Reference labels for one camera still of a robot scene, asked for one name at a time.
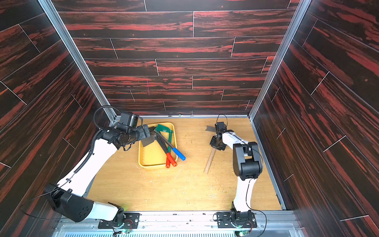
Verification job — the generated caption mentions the dark hoe red grip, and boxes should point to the dark hoe red grip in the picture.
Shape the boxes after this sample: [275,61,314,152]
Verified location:
[141,135,156,147]

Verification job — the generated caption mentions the wooden handle hoe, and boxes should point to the wooden handle hoe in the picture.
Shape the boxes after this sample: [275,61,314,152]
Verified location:
[204,125,218,174]

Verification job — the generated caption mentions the green hoe red grip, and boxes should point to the green hoe red grip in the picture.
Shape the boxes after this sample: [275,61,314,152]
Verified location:
[156,124,173,153]

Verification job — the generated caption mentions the yellow plastic storage tray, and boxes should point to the yellow plastic storage tray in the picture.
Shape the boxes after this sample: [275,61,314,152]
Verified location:
[138,122,177,169]

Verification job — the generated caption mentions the black hoe red grip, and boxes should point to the black hoe red grip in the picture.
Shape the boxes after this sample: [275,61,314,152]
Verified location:
[156,137,177,168]

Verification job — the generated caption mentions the steel hoe blue grip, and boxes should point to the steel hoe blue grip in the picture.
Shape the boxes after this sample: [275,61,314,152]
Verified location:
[150,126,186,161]

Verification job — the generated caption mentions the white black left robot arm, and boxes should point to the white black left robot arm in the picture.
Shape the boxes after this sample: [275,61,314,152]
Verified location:
[44,112,151,228]

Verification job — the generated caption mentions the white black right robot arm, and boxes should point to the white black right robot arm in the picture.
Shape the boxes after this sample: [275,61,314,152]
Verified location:
[204,122,263,228]

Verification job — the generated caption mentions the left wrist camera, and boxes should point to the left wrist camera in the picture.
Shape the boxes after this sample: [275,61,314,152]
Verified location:
[117,112,139,131]

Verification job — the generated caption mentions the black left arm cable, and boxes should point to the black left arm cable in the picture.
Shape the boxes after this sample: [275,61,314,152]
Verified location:
[19,105,122,221]

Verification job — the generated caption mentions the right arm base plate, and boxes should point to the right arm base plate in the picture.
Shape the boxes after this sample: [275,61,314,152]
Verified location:
[213,210,257,229]

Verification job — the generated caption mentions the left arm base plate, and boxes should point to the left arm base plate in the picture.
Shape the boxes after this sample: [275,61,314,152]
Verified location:
[98,212,141,230]

